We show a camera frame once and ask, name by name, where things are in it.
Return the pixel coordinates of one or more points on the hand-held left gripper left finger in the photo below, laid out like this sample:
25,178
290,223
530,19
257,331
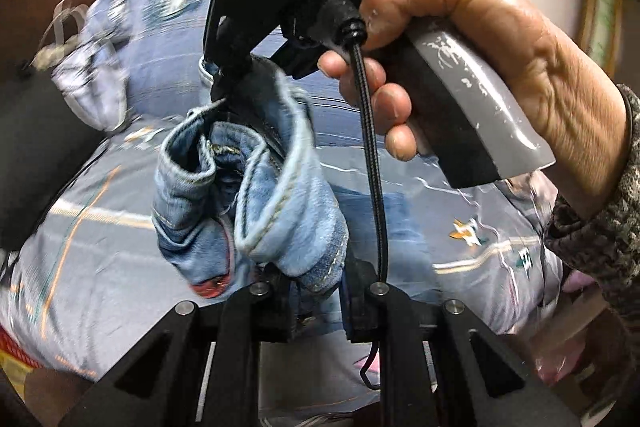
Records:
250,332

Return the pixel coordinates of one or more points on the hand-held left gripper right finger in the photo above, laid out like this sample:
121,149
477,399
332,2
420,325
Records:
352,312

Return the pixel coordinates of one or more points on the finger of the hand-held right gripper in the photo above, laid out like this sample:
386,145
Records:
225,57

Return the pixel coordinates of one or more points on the blue denim pants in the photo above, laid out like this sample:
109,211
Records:
280,217

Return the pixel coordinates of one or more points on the person's right forearm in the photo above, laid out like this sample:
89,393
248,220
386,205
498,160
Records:
610,232

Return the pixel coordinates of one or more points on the person's right hand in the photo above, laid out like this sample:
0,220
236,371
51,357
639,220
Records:
500,27

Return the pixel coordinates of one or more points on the grey crumpled cloth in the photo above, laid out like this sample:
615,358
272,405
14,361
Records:
95,82

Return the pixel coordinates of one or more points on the grey patterned bed sheet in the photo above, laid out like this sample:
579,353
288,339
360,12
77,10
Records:
100,257

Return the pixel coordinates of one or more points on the yellow and red bag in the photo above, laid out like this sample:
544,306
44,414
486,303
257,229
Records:
17,347

